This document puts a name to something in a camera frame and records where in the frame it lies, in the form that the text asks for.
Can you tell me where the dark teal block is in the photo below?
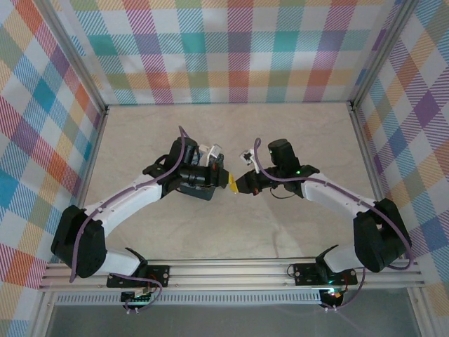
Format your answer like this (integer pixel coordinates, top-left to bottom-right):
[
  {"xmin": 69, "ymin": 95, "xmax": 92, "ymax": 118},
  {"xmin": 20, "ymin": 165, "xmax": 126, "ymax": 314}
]
[{"xmin": 179, "ymin": 185, "xmax": 217, "ymax": 202}]

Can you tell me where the small controller circuit board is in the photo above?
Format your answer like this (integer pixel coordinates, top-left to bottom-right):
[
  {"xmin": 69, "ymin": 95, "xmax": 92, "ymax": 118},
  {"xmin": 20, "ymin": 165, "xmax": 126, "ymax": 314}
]
[
  {"xmin": 121, "ymin": 289, "xmax": 156, "ymax": 304},
  {"xmin": 321, "ymin": 288, "xmax": 343, "ymax": 303}
]

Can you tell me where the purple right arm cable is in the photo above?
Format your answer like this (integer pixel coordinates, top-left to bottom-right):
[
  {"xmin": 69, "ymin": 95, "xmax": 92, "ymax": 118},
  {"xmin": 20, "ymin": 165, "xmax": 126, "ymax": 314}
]
[{"xmin": 253, "ymin": 138, "xmax": 413, "ymax": 312}]

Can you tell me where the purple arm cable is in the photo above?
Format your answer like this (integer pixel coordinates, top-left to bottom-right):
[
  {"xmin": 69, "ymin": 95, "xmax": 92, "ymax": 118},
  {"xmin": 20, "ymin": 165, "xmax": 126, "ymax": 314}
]
[
  {"xmin": 69, "ymin": 125, "xmax": 192, "ymax": 314},
  {"xmin": 253, "ymin": 138, "xmax": 413, "ymax": 312}
]

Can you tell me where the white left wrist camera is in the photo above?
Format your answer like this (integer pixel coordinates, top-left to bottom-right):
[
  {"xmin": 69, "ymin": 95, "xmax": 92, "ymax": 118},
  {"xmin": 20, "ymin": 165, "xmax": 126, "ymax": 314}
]
[{"xmin": 199, "ymin": 143, "xmax": 224, "ymax": 164}]

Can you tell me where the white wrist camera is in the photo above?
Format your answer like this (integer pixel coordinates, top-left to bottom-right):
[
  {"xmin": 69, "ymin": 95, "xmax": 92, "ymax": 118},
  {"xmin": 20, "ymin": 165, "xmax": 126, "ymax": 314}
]
[
  {"xmin": 238, "ymin": 149, "xmax": 257, "ymax": 166},
  {"xmin": 199, "ymin": 143, "xmax": 224, "ymax": 164}
]

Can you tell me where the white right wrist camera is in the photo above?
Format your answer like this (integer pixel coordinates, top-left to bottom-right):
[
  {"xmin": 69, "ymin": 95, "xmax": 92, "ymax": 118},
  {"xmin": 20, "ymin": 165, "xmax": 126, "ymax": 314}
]
[{"xmin": 238, "ymin": 149, "xmax": 257, "ymax": 166}]

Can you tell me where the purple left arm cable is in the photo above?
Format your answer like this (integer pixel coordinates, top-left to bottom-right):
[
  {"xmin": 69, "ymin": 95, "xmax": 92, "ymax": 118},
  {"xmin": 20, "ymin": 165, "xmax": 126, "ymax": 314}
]
[{"xmin": 69, "ymin": 125, "xmax": 192, "ymax": 314}]

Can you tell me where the aluminium frame side rail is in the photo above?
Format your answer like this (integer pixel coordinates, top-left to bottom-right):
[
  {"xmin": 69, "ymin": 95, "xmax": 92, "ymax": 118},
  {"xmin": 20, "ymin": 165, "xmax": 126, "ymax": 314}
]
[
  {"xmin": 31, "ymin": 105, "xmax": 110, "ymax": 337},
  {"xmin": 349, "ymin": 101, "xmax": 438, "ymax": 337}
]

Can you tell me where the aluminium mounting rail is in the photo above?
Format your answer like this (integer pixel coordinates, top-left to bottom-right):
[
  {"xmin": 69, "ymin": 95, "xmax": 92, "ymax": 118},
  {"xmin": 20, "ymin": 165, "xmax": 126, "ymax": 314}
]
[{"xmin": 38, "ymin": 258, "xmax": 427, "ymax": 292}]

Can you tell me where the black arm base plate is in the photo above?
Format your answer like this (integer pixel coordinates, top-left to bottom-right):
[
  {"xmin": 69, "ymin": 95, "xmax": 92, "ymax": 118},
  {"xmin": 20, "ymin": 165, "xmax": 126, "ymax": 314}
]
[
  {"xmin": 293, "ymin": 261, "xmax": 358, "ymax": 286},
  {"xmin": 106, "ymin": 265, "xmax": 170, "ymax": 289}
]

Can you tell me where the slotted grey cable duct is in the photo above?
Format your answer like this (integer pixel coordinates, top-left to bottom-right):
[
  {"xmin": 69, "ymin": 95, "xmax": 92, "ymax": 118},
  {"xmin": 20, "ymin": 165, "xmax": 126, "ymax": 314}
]
[{"xmin": 55, "ymin": 293, "xmax": 323, "ymax": 306}]

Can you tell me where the aluminium frame post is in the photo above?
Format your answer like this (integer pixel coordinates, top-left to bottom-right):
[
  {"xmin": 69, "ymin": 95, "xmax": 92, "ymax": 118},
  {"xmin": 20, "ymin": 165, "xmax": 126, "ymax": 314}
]
[
  {"xmin": 349, "ymin": 0, "xmax": 420, "ymax": 108},
  {"xmin": 43, "ymin": 0, "xmax": 109, "ymax": 115}
]

